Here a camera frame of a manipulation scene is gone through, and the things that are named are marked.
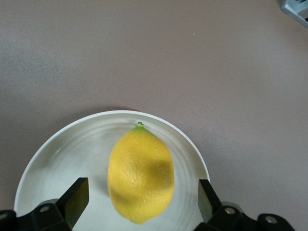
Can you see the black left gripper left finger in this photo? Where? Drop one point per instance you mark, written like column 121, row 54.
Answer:
column 48, row 216

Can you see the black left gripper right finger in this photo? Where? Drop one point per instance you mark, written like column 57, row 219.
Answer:
column 228, row 219

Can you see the yellow lemon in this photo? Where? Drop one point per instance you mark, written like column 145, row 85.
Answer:
column 140, row 173

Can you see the beige plate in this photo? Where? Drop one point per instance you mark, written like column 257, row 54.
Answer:
column 72, row 154

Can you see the silver metal table bracket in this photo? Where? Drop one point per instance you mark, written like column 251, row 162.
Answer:
column 297, row 10

